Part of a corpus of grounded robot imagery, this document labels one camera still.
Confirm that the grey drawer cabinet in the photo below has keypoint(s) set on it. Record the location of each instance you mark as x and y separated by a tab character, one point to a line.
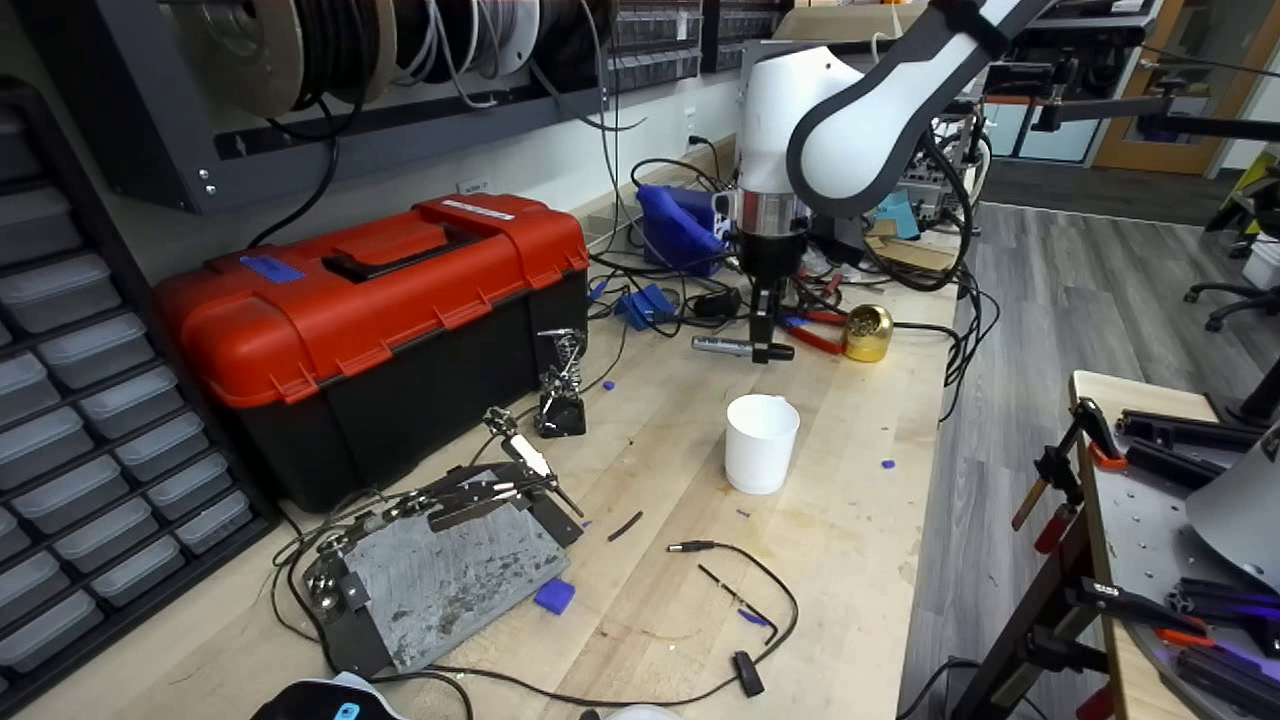
90	430

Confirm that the small parts bin rack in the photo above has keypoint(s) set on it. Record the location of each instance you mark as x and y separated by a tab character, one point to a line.
660	40

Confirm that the white cup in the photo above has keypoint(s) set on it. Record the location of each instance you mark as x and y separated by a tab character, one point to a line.
760	450

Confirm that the cardboard box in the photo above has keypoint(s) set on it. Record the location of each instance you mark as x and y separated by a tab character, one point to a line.
850	22

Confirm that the helping hands tool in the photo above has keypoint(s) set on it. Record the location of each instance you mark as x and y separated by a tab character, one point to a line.
560	405

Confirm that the grey plate with clip arms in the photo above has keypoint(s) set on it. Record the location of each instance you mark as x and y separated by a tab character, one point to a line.
450	580

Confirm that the wooden door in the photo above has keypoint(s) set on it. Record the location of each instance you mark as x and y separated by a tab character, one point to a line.
1205	90

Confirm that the black and orange clamp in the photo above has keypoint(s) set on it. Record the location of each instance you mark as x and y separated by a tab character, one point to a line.
1130	603
1060	470

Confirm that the blue block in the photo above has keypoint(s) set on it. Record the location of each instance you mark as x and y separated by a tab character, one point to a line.
555	596

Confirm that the wall socket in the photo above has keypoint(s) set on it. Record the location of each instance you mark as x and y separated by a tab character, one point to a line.
690	122

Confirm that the office chair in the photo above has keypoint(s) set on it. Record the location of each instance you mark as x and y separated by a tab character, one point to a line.
1245	285

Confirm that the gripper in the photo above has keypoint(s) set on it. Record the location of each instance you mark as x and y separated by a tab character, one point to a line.
772	255

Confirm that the short black strip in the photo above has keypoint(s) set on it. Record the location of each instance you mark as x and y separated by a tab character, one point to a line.
625	526

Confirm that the blue soldering station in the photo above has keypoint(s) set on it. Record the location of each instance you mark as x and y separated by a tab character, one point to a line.
675	230

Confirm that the black power adapter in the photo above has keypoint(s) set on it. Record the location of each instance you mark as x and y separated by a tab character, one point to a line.
718	303

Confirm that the blue plastic holder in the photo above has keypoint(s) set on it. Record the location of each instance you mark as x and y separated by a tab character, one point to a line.
645	305

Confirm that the gold metal cup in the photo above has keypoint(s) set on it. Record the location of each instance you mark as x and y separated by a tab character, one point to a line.
868	335

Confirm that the grey marker with black cap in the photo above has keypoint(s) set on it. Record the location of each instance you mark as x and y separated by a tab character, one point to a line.
722	346

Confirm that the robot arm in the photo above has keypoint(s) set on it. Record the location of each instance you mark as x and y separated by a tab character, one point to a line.
860	130

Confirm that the red and black toolbox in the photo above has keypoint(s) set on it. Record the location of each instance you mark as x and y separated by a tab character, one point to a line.
370	320

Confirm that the black aluminium bars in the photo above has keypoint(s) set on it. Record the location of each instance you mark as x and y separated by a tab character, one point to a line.
1185	435

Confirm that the white and blue device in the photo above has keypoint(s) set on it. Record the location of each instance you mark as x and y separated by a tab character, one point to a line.
330	700

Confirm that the cardboard sheet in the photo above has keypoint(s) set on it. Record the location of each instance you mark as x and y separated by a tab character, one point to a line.
915	255

